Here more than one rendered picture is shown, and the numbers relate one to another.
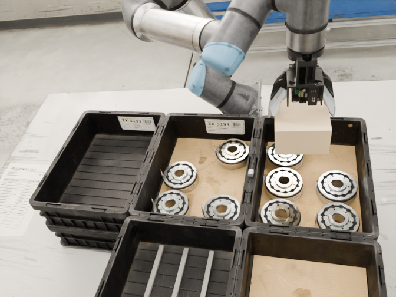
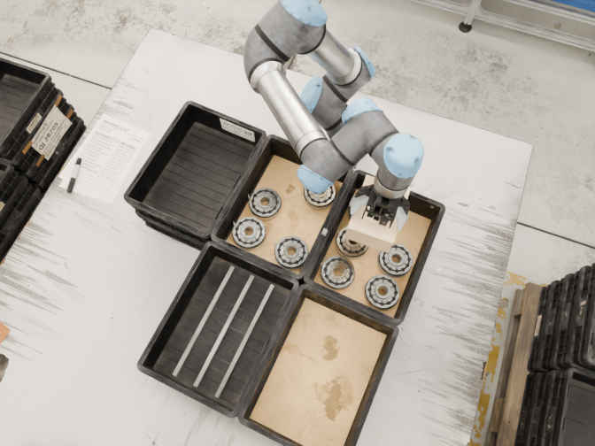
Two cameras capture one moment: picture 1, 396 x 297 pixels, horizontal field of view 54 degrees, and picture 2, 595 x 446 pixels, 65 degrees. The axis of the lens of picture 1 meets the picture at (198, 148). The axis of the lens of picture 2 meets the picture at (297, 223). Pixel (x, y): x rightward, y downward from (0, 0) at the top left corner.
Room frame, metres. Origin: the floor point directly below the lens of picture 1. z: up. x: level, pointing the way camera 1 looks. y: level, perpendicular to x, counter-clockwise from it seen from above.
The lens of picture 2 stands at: (0.18, -0.07, 2.21)
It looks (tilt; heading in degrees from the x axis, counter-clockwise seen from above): 68 degrees down; 4
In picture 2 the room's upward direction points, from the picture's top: 1 degrees clockwise
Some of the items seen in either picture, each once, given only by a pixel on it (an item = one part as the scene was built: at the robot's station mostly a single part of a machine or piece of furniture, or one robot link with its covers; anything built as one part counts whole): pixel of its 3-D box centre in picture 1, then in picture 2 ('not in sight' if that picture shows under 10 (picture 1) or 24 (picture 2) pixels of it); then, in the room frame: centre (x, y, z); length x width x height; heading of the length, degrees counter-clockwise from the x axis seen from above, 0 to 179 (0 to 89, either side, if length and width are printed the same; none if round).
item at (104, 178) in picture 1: (108, 168); (200, 173); (0.85, 0.28, 0.87); 0.40 x 0.30 x 0.11; 160
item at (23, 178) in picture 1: (13, 196); (104, 156); (0.97, 0.69, 0.70); 0.33 x 0.23 x 0.01; 164
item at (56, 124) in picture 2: not in sight; (50, 132); (1.23, 1.11, 0.41); 0.31 x 0.02 x 0.16; 164
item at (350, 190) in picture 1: (337, 185); (396, 258); (0.62, -0.35, 0.86); 0.10 x 0.10 x 0.01
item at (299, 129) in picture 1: (300, 119); (376, 213); (0.67, -0.25, 1.08); 0.16 x 0.12 x 0.07; 164
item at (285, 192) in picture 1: (283, 181); (352, 241); (0.67, -0.22, 0.86); 0.10 x 0.10 x 0.01
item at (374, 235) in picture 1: (310, 169); (376, 243); (0.64, -0.28, 0.92); 0.40 x 0.30 x 0.02; 160
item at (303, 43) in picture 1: (307, 35); (393, 180); (0.64, -0.25, 1.32); 0.08 x 0.08 x 0.05
